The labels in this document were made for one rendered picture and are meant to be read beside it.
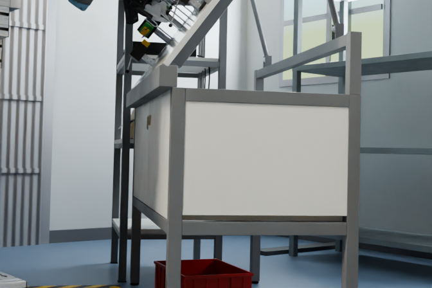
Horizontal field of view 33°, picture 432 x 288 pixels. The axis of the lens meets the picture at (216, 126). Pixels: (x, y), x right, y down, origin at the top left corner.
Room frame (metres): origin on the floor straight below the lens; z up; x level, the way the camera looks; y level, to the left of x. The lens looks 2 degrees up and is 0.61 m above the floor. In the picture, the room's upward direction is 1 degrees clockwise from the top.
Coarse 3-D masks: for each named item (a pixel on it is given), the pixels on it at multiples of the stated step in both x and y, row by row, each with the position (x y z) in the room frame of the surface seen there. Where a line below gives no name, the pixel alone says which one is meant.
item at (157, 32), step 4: (144, 20) 3.07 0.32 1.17; (148, 20) 3.08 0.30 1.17; (156, 24) 3.10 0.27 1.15; (140, 28) 3.09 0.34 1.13; (156, 28) 3.08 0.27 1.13; (152, 32) 3.09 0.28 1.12; (156, 32) 3.14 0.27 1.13; (160, 32) 3.13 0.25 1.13; (148, 36) 3.10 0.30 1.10; (160, 36) 3.14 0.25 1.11; (164, 36) 3.13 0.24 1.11; (164, 40) 3.14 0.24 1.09; (168, 40) 3.15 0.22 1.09
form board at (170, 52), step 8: (216, 0) 2.16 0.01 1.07; (208, 8) 2.15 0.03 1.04; (192, 16) 2.78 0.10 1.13; (200, 16) 2.15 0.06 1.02; (184, 24) 2.91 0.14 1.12; (192, 24) 2.17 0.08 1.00; (200, 24) 2.15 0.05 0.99; (176, 32) 3.24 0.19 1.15; (184, 32) 2.30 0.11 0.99; (192, 32) 2.14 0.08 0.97; (176, 40) 2.45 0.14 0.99; (184, 40) 2.14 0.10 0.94; (168, 48) 2.60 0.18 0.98; (176, 48) 2.13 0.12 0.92; (160, 56) 2.86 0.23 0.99; (168, 56) 2.13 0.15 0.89; (160, 64) 2.22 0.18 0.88; (168, 64) 2.13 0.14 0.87
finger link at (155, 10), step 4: (148, 4) 2.43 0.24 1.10; (156, 4) 2.41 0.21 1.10; (148, 8) 2.43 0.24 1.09; (152, 8) 2.42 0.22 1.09; (156, 8) 2.42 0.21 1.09; (160, 8) 2.41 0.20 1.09; (148, 12) 2.43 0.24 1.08; (152, 12) 2.43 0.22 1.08; (156, 12) 2.42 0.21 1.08; (160, 12) 2.42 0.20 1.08; (156, 16) 2.43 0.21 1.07; (160, 16) 2.43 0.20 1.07; (156, 20) 2.43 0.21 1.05; (160, 20) 2.43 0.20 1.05; (164, 20) 2.43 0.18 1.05
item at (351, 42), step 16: (336, 32) 2.39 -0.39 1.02; (352, 32) 2.25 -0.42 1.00; (320, 48) 2.51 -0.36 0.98; (336, 48) 2.36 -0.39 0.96; (352, 48) 2.25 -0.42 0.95; (272, 64) 3.10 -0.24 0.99; (288, 64) 2.88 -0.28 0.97; (352, 64) 2.25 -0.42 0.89; (256, 80) 3.36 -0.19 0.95; (352, 80) 2.25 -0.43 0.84
